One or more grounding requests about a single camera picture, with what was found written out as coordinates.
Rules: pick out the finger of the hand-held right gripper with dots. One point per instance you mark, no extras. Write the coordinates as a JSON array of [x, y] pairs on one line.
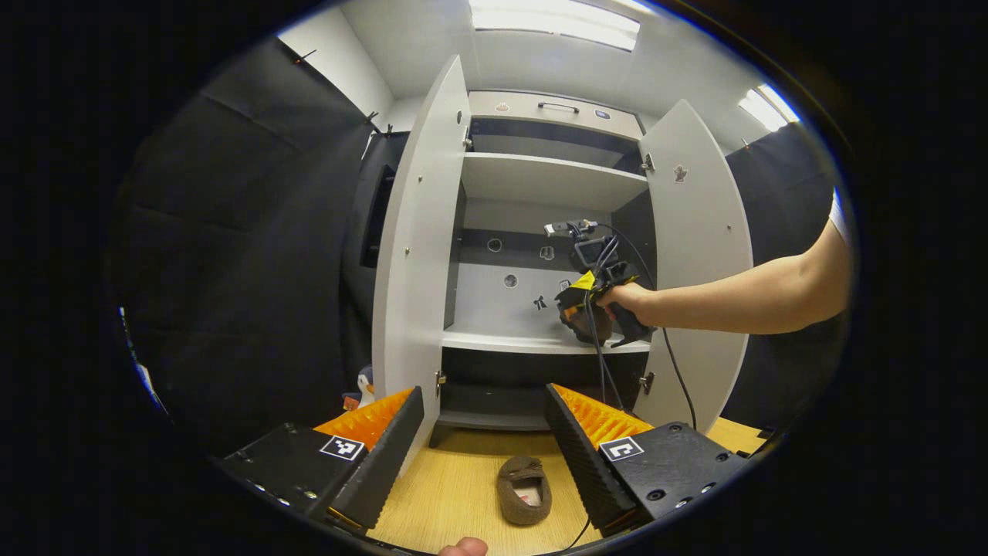
[[573, 297]]

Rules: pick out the person's white shirt sleeve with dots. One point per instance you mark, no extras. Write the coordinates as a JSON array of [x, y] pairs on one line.
[[840, 216]]

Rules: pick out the brown shoe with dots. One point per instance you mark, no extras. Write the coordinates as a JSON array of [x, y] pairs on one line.
[[525, 494], [603, 330]]

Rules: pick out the white cabinet drawer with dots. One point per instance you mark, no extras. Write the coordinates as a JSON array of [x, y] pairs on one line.
[[525, 108]]

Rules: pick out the white cabinet door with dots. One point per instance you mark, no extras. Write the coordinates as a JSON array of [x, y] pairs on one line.
[[421, 255], [702, 232]]

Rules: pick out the small ceiling light panel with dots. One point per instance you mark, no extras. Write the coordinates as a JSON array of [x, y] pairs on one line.
[[768, 108]]

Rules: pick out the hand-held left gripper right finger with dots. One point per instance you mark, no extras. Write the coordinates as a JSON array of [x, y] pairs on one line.
[[583, 463]]

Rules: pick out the white shoe cabinet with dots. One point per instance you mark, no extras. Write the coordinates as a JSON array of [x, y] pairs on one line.
[[548, 181]]

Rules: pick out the large ceiling light panel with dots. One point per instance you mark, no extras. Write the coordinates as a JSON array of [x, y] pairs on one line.
[[556, 19]]

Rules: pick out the penguin plush toy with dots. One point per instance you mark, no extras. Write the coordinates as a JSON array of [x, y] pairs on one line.
[[363, 390]]

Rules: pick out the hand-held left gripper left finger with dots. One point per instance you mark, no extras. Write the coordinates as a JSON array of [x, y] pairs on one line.
[[386, 463]]

